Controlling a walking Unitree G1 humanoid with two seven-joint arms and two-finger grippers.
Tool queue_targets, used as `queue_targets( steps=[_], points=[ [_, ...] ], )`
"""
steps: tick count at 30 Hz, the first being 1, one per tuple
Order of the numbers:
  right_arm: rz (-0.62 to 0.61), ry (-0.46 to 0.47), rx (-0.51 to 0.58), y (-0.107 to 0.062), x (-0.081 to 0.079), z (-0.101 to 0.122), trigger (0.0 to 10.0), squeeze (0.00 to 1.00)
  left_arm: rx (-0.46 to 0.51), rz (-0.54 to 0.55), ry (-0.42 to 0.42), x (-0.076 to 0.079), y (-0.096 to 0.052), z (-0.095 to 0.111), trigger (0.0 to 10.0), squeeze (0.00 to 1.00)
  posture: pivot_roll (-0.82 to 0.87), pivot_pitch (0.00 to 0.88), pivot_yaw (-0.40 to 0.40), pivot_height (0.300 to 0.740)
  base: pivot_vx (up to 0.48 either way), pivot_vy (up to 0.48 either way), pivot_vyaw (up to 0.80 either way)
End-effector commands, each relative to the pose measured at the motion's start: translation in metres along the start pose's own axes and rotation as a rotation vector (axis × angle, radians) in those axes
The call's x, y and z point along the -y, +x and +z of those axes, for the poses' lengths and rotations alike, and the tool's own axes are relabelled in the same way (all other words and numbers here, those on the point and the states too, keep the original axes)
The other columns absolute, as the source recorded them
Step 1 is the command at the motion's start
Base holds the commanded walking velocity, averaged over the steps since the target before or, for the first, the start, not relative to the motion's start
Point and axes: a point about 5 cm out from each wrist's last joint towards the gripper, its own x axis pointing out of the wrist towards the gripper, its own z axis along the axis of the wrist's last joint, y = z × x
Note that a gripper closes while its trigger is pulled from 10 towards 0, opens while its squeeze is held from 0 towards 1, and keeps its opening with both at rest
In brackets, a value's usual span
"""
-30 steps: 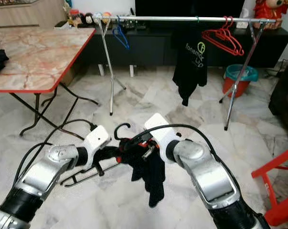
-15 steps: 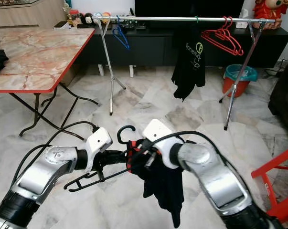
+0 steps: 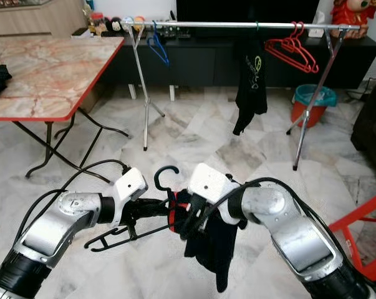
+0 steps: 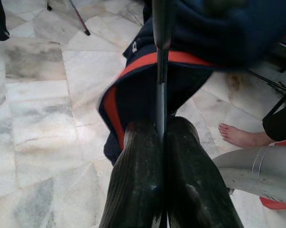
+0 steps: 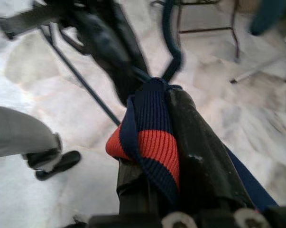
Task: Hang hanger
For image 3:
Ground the black television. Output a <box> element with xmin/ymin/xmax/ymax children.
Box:
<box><xmin>175</xmin><ymin>0</ymin><xmax>321</xmax><ymax>22</ymax></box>

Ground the black round plush toy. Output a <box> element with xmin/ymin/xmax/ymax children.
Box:
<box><xmin>107</xmin><ymin>17</ymin><xmax>123</xmax><ymax>34</ymax></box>

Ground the black TV console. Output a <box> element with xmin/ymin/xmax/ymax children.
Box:
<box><xmin>107</xmin><ymin>25</ymin><xmax>376</xmax><ymax>88</ymax></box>

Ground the black garment with red trim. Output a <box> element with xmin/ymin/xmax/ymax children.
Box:
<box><xmin>166</xmin><ymin>187</ymin><xmax>241</xmax><ymax>293</ymax></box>

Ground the red and gold statue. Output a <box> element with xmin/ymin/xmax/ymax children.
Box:
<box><xmin>331</xmin><ymin>0</ymin><xmax>372</xmax><ymax>39</ymax></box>

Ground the black garment with green logo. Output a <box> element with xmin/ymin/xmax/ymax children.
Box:
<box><xmin>233</xmin><ymin>31</ymin><xmax>269</xmax><ymax>136</ymax></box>

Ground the red plastic stool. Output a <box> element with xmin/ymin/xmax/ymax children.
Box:
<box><xmin>328</xmin><ymin>190</ymin><xmax>376</xmax><ymax>284</ymax></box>

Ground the blue hanger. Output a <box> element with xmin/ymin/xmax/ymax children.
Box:
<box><xmin>146</xmin><ymin>22</ymin><xmax>171</xmax><ymax>66</ymax></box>

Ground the black hanger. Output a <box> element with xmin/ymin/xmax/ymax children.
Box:
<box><xmin>85</xmin><ymin>165</ymin><xmax>181</xmax><ymax>252</ymax></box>

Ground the marble top folding table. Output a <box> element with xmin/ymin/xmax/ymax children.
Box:
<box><xmin>0</xmin><ymin>36</ymin><xmax>126</xmax><ymax>181</ymax></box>

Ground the chrome clothes rack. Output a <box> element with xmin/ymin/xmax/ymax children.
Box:
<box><xmin>127</xmin><ymin>21</ymin><xmax>362</xmax><ymax>170</ymax></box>

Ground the orange bin with teal liner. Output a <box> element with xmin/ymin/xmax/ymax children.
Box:
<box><xmin>291</xmin><ymin>84</ymin><xmax>337</xmax><ymax>128</ymax></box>

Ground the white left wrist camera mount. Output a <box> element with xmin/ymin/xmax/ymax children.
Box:
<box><xmin>113</xmin><ymin>167</ymin><xmax>149</xmax><ymax>226</ymax></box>

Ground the glass jar with red lid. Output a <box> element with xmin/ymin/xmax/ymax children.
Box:
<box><xmin>91</xmin><ymin>12</ymin><xmax>106</xmax><ymax>37</ymax></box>

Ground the red plastic hanger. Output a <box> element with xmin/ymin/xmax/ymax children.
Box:
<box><xmin>264</xmin><ymin>23</ymin><xmax>316</xmax><ymax>72</ymax></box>
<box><xmin>270</xmin><ymin>22</ymin><xmax>319</xmax><ymax>74</ymax></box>

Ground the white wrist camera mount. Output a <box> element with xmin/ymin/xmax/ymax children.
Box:
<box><xmin>113</xmin><ymin>167</ymin><xmax>149</xmax><ymax>226</ymax></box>
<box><xmin>188</xmin><ymin>163</ymin><xmax>241</xmax><ymax>226</ymax></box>

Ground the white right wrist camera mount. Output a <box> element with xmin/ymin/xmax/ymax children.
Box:
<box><xmin>188</xmin><ymin>163</ymin><xmax>241</xmax><ymax>226</ymax></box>

